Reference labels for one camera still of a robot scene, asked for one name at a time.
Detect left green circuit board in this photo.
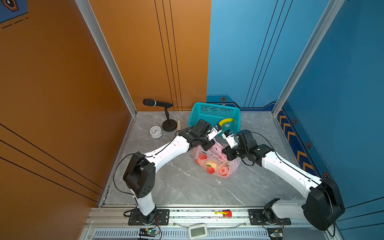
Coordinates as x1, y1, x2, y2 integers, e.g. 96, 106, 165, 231
138, 228, 160, 239

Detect black microphone on stand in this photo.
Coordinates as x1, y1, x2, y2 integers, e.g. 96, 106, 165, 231
142, 98, 178, 132

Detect teal plastic basket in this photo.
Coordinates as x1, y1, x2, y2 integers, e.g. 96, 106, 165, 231
188, 102, 241, 133

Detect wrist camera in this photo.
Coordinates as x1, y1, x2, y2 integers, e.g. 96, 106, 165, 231
222, 129, 238, 149
207, 124, 222, 141

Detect pink plastic bag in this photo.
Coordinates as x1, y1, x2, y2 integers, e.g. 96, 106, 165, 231
192, 143, 242, 179

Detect yellow banana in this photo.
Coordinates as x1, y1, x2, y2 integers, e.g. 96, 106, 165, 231
219, 118, 234, 127

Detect right circuit board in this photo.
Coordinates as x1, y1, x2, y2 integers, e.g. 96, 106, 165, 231
267, 229, 284, 240

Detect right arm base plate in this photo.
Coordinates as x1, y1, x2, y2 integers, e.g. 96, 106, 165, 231
248, 209, 292, 226

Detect white digital timer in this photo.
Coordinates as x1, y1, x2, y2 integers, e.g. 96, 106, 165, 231
188, 224, 208, 240

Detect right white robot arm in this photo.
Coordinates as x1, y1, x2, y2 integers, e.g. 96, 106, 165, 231
222, 130, 346, 231

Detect white round clock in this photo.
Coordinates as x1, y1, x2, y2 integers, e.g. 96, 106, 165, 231
150, 126, 163, 139

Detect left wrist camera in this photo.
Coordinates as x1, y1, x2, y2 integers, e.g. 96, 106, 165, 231
207, 124, 222, 141

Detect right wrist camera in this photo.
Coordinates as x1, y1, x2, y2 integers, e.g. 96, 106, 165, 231
222, 129, 238, 149

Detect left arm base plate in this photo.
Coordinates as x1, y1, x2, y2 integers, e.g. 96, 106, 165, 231
128, 209, 170, 226

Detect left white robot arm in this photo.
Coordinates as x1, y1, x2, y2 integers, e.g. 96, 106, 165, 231
123, 120, 222, 218

